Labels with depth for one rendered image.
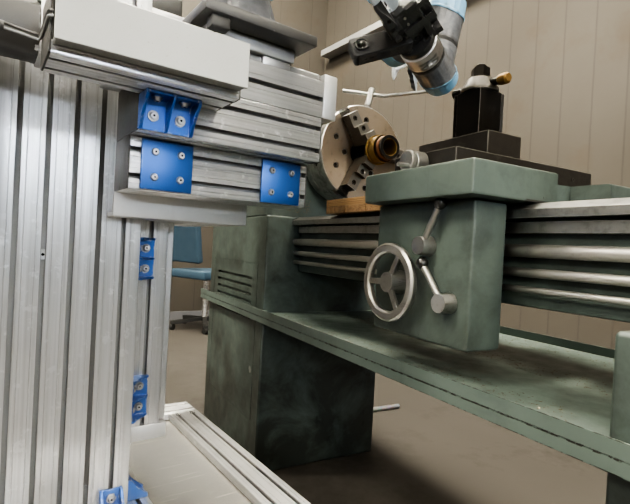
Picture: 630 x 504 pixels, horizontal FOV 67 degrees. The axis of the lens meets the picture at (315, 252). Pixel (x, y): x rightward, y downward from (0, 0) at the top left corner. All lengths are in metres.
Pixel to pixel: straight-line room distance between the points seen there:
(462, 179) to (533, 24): 3.27
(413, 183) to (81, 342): 0.69
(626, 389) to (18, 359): 0.95
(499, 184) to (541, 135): 2.89
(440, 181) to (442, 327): 0.26
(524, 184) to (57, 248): 0.84
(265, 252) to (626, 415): 1.14
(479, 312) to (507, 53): 3.34
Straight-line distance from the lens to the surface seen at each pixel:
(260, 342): 1.61
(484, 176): 0.83
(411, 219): 0.96
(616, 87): 3.60
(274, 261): 1.59
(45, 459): 1.07
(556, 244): 0.90
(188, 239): 4.17
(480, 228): 0.86
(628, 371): 0.73
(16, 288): 0.98
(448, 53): 1.06
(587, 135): 3.59
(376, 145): 1.48
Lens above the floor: 0.77
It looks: 1 degrees down
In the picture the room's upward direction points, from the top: 3 degrees clockwise
